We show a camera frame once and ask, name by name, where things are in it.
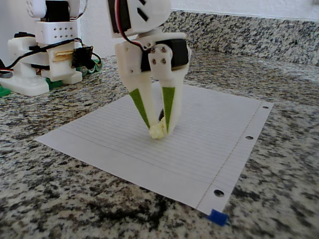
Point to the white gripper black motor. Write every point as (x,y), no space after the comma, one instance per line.
(130,60)

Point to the lined paper sheet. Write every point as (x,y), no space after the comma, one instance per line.
(199,149)

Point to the green plastic clamp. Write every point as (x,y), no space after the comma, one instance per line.
(54,83)
(94,67)
(5,91)

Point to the black controller circuit board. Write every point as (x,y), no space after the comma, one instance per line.
(82,57)

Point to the blue tape piece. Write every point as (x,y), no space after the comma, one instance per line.
(219,217)

